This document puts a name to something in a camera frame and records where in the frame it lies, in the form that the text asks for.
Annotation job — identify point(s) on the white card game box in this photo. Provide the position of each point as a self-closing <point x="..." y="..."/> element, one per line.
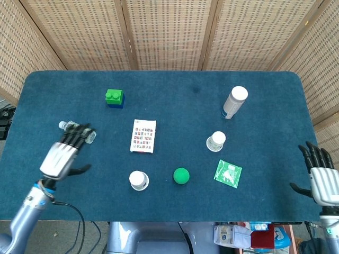
<point x="143" y="136"/>

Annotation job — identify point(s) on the blue toy brick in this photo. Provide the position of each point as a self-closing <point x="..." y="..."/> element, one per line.
<point x="117" y="105"/>

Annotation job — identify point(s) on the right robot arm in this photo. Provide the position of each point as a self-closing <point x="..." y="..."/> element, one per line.
<point x="331" y="232"/>

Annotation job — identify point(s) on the green ball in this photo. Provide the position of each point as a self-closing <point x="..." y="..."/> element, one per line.
<point x="181" y="175"/>

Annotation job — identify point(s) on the blue carpet table cover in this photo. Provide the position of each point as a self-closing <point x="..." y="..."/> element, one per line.
<point x="180" y="111"/>

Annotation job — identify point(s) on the woven folding screen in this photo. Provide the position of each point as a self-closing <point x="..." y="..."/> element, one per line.
<point x="169" y="34"/>

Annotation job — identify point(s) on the black bag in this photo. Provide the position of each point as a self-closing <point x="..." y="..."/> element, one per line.
<point x="313" y="247"/>

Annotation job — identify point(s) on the grey robot torso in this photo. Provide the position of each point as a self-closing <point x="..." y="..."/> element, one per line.
<point x="148" y="238"/>

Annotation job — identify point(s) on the clear plastic water bottle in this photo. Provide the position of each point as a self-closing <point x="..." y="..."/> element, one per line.
<point x="91" y="137"/>

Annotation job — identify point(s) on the black floor equipment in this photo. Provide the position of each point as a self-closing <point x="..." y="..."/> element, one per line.
<point x="5" y="121"/>

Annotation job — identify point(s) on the green toy brick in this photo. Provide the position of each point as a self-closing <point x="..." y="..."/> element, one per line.
<point x="114" y="95"/>

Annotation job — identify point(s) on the green foil sachet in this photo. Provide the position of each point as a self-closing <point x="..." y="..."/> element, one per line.
<point x="227" y="173"/>

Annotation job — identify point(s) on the beige Starbucks tumbler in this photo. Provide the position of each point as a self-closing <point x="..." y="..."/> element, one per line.
<point x="234" y="101"/>

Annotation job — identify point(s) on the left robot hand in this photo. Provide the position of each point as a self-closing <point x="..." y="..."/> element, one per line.
<point x="58" y="158"/>

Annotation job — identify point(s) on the dark red box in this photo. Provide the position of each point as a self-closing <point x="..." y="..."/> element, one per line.
<point x="262" y="238"/>

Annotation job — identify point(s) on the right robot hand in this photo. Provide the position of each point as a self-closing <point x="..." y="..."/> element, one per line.
<point x="325" y="185"/>

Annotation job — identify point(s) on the floral print paper cup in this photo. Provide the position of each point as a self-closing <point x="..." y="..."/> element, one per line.
<point x="216" y="140"/>
<point x="138" y="180"/>

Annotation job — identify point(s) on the white plastic package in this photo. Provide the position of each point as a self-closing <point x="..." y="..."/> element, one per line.
<point x="230" y="235"/>

